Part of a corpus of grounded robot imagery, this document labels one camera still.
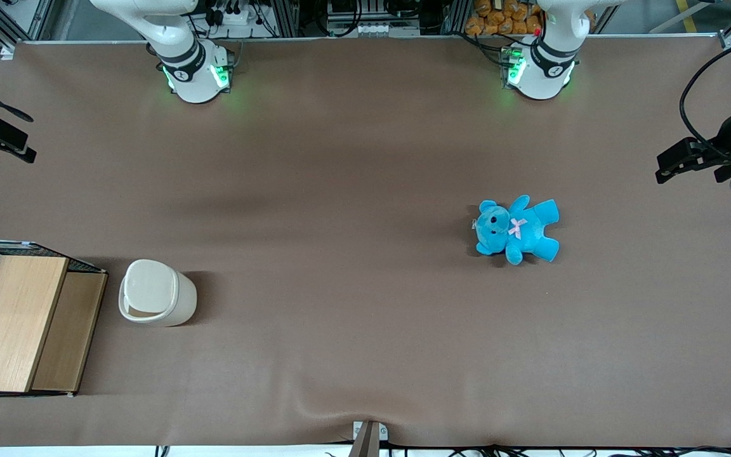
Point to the blue plush teddy bear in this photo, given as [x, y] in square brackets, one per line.
[524, 231]

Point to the light wooden board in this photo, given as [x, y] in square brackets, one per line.
[10, 324]

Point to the white terminal block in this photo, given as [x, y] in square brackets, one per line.
[372, 29]

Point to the brown table cloth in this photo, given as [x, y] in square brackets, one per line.
[340, 254]

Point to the white power strip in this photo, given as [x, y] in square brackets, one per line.
[238, 16]

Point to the darker wooden board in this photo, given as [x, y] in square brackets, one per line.
[67, 336]

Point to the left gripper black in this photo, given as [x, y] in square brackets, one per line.
[723, 150]

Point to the cream white trash can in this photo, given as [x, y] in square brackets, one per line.
[175, 292]

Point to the orange plush toy pile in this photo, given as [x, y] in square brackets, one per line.
[499, 16]

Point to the grey metal bracket post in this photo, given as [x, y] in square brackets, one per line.
[368, 444]

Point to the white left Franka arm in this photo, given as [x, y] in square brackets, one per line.
[540, 70]

